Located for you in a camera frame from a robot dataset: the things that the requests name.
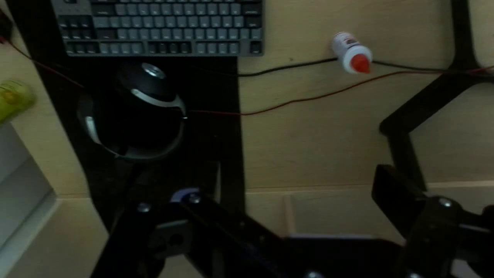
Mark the yellow drink can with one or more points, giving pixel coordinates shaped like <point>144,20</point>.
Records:
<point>16,101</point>

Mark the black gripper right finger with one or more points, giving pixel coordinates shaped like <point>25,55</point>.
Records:
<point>442,237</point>

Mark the black desk mat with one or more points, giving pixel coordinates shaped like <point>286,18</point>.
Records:
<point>216,88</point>

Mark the grey black keyboard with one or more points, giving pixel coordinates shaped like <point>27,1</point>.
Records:
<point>159,26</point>

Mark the wooden shelf hutch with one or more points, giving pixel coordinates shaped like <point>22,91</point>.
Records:
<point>329,217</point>

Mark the black silver headphones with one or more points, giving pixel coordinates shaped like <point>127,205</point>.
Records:
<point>139,118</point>

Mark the black monitor stand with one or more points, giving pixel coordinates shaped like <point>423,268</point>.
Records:
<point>411,109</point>

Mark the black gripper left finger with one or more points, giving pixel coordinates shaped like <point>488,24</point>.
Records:
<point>206,242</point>

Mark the white glue bottle red tip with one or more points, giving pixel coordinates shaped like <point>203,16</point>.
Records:
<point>349,52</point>

